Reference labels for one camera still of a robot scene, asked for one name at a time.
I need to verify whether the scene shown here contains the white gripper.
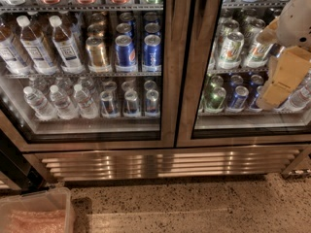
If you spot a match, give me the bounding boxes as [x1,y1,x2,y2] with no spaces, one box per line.
[257,0,311,110]

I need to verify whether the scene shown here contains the blue can lower left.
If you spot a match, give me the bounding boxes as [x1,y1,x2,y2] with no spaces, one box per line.
[226,85,249,112]

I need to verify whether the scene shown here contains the slim energy can middle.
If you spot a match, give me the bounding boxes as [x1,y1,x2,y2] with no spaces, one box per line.
[123,89,141,117]

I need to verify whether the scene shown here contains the glass fridge door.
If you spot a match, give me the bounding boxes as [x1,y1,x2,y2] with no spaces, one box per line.
[177,0,311,147]
[0,0,190,153]

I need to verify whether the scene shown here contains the green soda can front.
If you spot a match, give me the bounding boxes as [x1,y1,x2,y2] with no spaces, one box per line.
[204,86,226,113]

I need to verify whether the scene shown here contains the white 7up can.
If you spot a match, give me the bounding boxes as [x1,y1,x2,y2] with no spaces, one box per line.
[217,32,244,70]
[242,40,272,68]

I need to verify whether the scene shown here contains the blue can lower middle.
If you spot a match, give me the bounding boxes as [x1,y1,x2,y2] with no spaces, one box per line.
[248,85,262,112]

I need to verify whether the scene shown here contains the clear water bottle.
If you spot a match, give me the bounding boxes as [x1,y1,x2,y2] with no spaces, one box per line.
[23,86,57,120]
[74,83,99,119]
[50,84,79,119]

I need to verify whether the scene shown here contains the brown tea bottle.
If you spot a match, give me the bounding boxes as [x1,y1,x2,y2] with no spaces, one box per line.
[17,16,59,75]
[0,18,32,75]
[49,16,85,74]

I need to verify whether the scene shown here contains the clear water bottle middle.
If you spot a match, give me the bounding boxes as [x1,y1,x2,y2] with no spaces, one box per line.
[50,84,79,119]

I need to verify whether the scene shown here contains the steel fridge bottom grille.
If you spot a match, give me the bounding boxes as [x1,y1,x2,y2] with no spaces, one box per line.
[26,144,310,183]

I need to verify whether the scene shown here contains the blue pepsi can front left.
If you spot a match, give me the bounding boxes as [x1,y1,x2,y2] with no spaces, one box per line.
[115,35,138,73]

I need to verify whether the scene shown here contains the blue pepsi can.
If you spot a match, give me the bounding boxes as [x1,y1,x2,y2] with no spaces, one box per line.
[115,35,138,73]
[142,34,161,72]

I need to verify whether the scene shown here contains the slim energy can left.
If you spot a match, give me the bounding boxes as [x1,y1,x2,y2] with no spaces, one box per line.
[100,91,120,118]

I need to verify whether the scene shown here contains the water bottle right fridge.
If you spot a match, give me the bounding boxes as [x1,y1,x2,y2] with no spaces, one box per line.
[284,80,311,112]

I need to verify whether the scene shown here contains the blue pepsi can front right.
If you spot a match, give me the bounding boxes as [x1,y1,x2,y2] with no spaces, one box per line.
[142,34,161,72]

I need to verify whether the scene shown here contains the brown tea bottle middle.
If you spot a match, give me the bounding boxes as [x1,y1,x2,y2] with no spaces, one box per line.
[17,16,59,75]

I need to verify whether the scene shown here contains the clear plastic storage bin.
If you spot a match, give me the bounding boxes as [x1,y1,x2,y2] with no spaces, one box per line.
[0,188,75,233]

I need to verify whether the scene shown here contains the clear water bottle right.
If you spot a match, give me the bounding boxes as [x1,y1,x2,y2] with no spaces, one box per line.
[74,83,99,119]

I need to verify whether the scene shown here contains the slim energy can right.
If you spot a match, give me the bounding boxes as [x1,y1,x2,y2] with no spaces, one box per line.
[145,89,159,117]

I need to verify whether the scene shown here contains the slim energy can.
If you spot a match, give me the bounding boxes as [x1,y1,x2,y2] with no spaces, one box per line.
[145,89,159,117]
[123,89,141,117]
[100,91,120,118]

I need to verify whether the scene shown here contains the white 7up can right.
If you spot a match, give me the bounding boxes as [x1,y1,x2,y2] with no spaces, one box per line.
[242,40,272,68]

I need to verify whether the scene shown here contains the brown tea bottle left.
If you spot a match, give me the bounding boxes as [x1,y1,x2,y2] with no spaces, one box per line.
[0,18,32,75]

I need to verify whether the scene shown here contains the gold soda can front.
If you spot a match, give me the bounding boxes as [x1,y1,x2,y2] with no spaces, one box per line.
[86,36,112,73]

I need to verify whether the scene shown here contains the white 7up can left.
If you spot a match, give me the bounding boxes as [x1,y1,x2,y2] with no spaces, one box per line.
[217,32,244,70]

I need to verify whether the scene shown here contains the brown tea bottle right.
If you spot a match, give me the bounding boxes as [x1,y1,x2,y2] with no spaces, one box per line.
[49,16,85,74]

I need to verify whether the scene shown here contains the clear water bottle left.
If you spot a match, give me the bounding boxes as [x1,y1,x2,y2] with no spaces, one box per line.
[23,86,57,120]

